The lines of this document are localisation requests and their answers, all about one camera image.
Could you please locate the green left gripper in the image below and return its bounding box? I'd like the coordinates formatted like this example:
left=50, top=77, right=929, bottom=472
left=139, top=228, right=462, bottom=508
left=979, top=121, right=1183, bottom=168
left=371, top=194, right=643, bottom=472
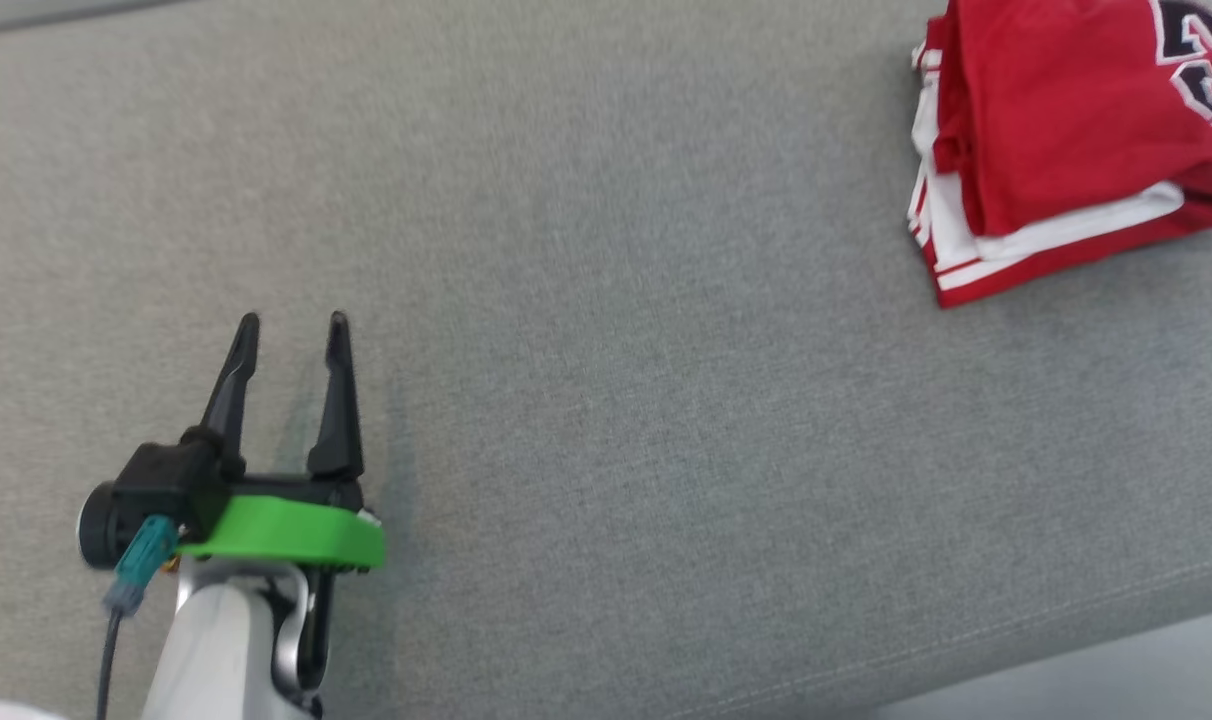
left=176, top=310, right=388, bottom=574

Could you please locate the red white basketball jersey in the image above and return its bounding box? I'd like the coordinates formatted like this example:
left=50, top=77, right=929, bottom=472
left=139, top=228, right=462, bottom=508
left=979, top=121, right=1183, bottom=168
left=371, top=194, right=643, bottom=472
left=906, top=0, right=1212, bottom=309

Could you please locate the left camera cable teal plug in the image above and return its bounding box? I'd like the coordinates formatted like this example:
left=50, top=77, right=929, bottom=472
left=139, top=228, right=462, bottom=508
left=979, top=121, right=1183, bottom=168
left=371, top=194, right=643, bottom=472
left=94, top=515, right=183, bottom=720

